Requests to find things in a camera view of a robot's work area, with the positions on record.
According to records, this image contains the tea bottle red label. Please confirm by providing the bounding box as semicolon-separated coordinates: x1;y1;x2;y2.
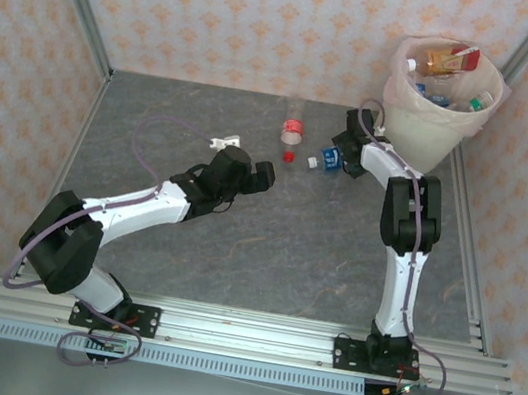
403;34;483;86

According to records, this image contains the clear square bottle green cap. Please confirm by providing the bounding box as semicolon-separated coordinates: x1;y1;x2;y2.
453;85;497;118

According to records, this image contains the cream plastic bin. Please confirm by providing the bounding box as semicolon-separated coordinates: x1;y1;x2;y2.
370;26;518;186

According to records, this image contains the pink plastic bin liner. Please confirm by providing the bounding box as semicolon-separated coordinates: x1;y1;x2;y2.
375;25;519;147

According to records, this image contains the clear bottle red label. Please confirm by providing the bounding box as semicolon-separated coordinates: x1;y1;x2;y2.
275;93;311;165

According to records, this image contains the small circuit board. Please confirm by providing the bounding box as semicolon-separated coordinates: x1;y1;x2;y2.
382;374;431;395
85;332;129;356

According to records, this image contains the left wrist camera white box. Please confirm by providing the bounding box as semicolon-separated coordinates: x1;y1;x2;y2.
208;130;244;154

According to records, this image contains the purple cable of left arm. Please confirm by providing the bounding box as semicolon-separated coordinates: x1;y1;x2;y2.
0;92;220;382

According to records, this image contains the aluminium table side rail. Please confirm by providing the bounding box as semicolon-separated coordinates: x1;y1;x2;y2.
418;142;527;358
6;66;113;290

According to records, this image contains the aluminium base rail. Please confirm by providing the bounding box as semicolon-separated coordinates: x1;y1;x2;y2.
0;267;522;395

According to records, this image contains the slotted grey cable duct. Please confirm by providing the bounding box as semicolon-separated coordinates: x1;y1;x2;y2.
0;319;369;395

